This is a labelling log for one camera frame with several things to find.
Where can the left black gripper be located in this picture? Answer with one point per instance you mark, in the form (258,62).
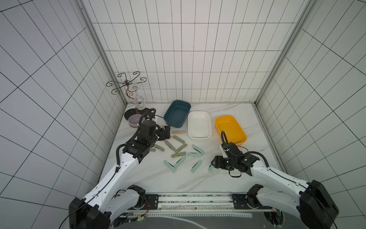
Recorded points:
(161,131)

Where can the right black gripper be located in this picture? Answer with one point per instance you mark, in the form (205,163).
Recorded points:
(218,162)

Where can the mint green folding knife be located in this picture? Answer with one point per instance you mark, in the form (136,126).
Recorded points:
(194,154)
(180,161)
(210,168)
(169,165)
(196,166)
(198,150)

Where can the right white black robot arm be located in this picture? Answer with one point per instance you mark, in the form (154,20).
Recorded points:
(309,201)

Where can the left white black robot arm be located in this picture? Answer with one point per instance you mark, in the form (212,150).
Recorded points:
(100,207)

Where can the dark teal storage box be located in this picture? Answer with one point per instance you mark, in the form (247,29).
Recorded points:
(177,113)

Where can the white storage box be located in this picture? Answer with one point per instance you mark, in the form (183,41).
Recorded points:
(199,125)

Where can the yellow storage box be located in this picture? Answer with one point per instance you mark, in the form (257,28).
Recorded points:
(232,129)

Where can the olive green folding knife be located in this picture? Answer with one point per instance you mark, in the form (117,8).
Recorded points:
(179,139)
(178,154)
(181,148)
(159,147)
(170,145)

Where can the pink folding knife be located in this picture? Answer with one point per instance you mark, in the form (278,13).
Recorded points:
(178,132)

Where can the pink glass bowl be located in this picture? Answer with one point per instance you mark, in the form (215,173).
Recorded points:
(133,120)

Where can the clear glass on rack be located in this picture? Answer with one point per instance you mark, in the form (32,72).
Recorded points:
(139,102)

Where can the metal scroll cup rack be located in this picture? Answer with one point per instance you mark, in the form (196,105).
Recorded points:
(130,88)

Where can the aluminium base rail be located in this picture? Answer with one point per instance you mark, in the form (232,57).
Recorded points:
(197,201)

